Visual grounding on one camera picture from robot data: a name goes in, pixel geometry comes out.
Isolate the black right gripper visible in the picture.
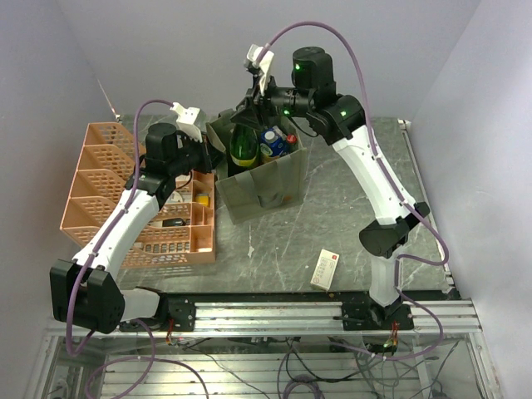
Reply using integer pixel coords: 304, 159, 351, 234
231, 71, 314, 130

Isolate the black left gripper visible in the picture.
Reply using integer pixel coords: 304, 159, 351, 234
169, 130, 228, 177

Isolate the green glass bottle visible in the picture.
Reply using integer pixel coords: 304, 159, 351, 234
229, 125, 259, 170

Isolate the blue pineapple juice carton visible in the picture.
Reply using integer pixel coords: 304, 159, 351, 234
260, 126, 289, 163

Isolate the cola glass bottle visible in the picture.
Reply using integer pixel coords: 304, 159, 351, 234
286, 134, 298, 153

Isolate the green canvas tote bag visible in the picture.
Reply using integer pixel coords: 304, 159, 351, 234
206, 109, 308, 224

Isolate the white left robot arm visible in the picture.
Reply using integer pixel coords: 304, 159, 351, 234
50, 122, 224, 333

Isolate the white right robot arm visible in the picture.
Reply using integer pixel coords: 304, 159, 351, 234
231, 45, 430, 329

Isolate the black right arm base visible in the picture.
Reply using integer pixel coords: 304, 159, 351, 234
335, 300, 414, 331

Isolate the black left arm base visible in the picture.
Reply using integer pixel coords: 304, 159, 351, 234
118, 289, 196, 333

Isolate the yellow grey small object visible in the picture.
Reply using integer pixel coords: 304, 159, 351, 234
195, 193, 210, 207

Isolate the white printed packet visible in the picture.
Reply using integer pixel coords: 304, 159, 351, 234
166, 190, 189, 204

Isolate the black device in basket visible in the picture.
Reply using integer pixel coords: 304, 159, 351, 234
162, 218, 187, 228

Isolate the orange plastic organizer basket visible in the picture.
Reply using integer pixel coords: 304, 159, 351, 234
60, 122, 216, 268

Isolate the white medicine box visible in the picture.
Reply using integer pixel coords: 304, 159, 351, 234
310, 249, 339, 291

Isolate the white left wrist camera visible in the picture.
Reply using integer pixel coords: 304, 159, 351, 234
170, 102, 207, 143

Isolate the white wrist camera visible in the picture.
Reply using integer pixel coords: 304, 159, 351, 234
170, 102, 207, 143
244, 44, 274, 96

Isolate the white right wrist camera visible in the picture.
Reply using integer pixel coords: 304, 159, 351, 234
244, 44, 274, 96

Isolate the aluminium rail frame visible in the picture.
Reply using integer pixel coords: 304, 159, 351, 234
27, 292, 502, 398

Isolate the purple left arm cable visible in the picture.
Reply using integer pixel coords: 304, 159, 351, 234
65, 99, 211, 399

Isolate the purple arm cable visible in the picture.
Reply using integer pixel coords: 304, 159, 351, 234
253, 21, 451, 399
65, 99, 211, 399

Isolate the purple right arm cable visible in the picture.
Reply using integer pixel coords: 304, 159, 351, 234
253, 21, 451, 399

